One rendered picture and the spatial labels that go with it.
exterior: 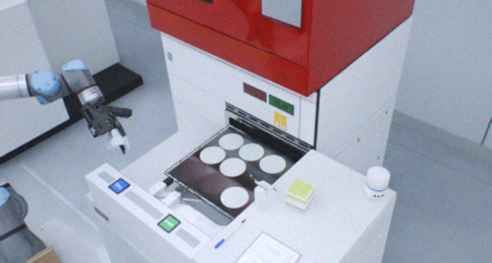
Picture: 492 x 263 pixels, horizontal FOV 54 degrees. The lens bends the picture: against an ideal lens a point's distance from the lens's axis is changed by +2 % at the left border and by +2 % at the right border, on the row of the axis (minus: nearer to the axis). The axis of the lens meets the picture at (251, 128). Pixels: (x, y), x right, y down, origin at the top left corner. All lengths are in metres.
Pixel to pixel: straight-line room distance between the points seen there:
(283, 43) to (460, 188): 1.89
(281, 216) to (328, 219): 0.15
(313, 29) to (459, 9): 1.62
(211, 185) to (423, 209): 1.56
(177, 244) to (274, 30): 0.74
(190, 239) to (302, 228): 0.35
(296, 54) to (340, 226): 0.56
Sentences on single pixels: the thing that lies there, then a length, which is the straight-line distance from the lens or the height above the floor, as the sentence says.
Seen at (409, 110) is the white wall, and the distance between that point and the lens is 3.43.
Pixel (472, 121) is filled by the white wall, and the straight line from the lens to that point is 3.28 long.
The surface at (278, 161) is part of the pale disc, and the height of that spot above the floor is 0.90.
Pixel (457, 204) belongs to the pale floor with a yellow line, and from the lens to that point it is 3.07.
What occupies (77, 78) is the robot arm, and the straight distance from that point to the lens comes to 1.76.
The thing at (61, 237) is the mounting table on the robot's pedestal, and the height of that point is 0.82.
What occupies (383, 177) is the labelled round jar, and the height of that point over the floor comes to 1.06.
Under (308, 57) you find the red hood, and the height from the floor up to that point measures 1.38.
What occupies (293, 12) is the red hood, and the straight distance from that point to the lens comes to 1.47.
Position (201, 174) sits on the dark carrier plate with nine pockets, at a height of 0.90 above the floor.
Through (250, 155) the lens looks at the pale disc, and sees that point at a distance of 1.86.
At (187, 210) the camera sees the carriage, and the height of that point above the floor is 0.88.
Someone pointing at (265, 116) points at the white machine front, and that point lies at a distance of 1.87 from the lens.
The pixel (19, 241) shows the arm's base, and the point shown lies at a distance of 1.61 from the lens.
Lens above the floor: 2.17
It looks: 40 degrees down
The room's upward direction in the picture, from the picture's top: 3 degrees counter-clockwise
